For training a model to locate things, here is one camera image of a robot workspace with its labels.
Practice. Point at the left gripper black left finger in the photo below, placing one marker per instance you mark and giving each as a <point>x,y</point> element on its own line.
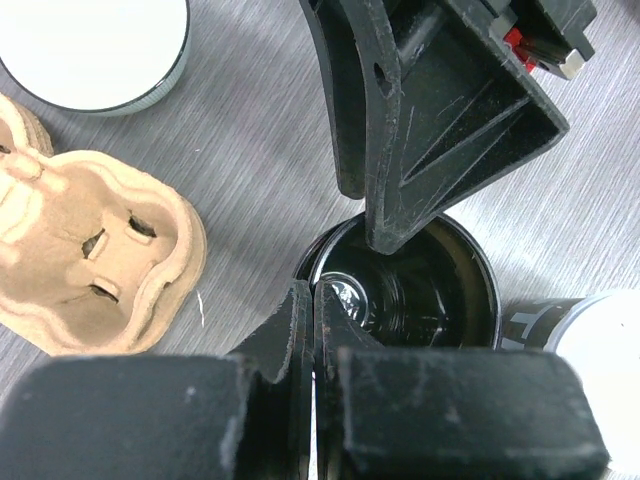
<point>244,415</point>

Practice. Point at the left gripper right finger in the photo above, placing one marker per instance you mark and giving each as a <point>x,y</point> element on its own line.
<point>445,413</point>

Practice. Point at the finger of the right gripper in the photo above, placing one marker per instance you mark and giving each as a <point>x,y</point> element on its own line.
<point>340,30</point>

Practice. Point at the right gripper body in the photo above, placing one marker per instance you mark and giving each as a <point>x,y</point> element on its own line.
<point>546,35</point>

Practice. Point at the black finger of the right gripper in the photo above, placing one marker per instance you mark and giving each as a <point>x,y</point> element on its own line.
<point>449,110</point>

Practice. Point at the black paper coffee cup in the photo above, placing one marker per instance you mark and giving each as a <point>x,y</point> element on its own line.
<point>438,290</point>

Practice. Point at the white cup lid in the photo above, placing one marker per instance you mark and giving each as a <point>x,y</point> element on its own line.
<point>599,338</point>

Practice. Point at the cardboard cup carrier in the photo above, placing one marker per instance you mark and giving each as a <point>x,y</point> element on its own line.
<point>97,257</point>

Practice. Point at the light green bowl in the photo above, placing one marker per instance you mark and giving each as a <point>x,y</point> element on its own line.
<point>105,58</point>

